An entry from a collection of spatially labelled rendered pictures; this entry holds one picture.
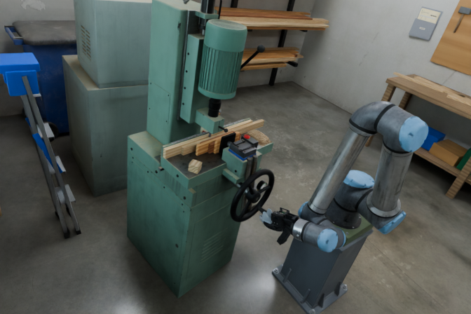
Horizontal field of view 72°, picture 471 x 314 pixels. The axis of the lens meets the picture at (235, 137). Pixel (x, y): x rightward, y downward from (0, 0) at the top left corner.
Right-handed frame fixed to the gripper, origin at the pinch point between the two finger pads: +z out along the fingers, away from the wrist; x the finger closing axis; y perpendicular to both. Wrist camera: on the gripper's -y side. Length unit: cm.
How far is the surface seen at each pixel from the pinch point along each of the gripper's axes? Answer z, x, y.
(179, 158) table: 29.8, 22.7, 31.6
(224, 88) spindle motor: 12, 7, 63
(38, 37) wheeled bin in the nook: 192, 23, 95
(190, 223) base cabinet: 25.7, 23.5, -1.5
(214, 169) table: 15.9, 13.7, 25.8
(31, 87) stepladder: 88, 61, 67
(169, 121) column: 47, 14, 45
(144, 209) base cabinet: 67, 24, -7
